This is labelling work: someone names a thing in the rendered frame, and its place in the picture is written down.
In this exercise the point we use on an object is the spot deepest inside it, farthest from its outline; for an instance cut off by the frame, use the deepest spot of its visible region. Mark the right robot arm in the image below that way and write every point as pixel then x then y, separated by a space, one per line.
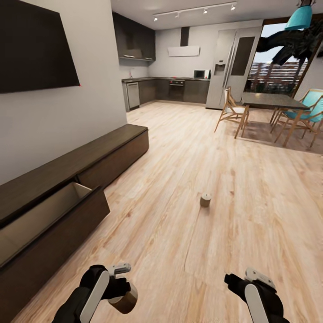
pixel 259 293

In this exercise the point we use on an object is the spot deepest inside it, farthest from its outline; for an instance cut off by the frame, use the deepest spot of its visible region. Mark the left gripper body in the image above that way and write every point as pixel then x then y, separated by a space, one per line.
pixel 118 289

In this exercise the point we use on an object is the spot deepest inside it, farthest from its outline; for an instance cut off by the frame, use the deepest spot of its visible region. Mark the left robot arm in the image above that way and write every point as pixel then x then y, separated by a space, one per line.
pixel 96 284

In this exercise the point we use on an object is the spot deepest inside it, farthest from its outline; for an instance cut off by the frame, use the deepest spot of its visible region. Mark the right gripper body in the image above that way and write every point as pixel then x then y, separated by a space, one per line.
pixel 236 285

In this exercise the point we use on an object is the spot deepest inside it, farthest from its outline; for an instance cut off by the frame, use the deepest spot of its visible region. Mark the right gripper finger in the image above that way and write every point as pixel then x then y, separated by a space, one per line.
pixel 227 278

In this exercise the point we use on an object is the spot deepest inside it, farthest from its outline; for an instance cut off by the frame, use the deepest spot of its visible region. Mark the breakfast table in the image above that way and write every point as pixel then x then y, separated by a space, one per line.
pixel 272 100

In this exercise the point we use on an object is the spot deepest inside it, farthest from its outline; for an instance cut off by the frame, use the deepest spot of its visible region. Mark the pillar candle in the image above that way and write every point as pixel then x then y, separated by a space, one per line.
pixel 205 200
pixel 125 304

